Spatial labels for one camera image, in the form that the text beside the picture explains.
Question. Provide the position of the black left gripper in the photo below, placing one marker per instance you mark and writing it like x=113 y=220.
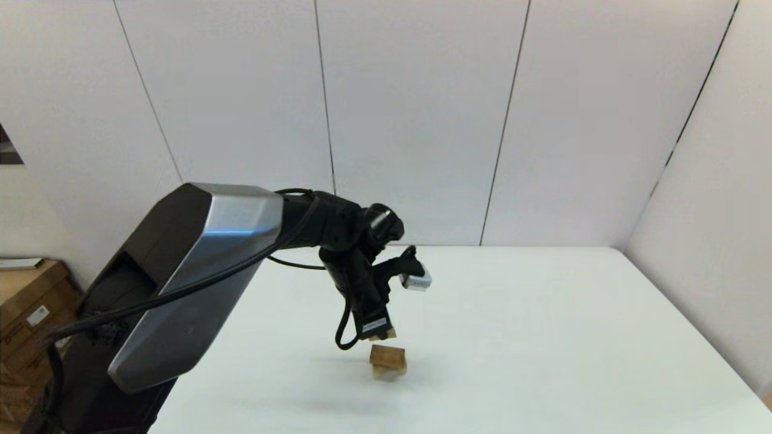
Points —
x=362 y=292

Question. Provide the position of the triangular wooden building block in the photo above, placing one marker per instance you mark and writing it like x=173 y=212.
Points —
x=389 y=333

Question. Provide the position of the rectangular wooden building block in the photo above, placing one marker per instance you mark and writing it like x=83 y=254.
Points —
x=388 y=356

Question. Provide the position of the arched wooden building block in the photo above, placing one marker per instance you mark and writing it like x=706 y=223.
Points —
x=386 y=374

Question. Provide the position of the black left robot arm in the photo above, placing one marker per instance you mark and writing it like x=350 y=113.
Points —
x=199 y=271

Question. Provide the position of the brown cardboard box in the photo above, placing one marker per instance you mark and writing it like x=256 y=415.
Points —
x=24 y=349
x=27 y=289
x=15 y=404

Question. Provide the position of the flat white board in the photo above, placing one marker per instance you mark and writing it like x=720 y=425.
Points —
x=21 y=263

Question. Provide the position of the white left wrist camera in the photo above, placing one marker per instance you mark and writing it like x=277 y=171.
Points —
x=416 y=280

